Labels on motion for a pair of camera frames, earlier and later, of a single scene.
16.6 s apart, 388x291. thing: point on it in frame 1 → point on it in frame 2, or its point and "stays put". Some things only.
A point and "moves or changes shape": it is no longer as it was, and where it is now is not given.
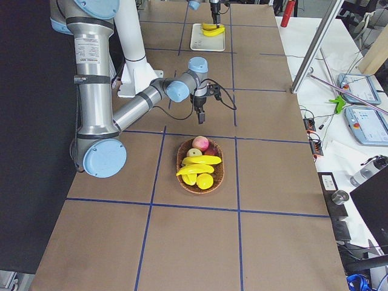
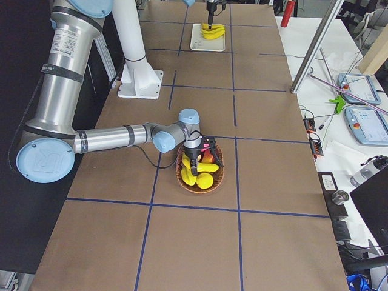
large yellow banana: [195, 168] → [210, 36]
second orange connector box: [316, 147] stays put
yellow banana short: [202, 159] moves or changes shape
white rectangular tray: [200, 42] stays put
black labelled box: [328, 183] stays put
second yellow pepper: [190, 178] stays put
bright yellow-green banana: [214, 32] stays put
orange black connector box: [309, 125] stays put
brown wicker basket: [218, 169] stays put
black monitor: [371, 200] stays put
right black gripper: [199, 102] → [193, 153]
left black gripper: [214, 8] → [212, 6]
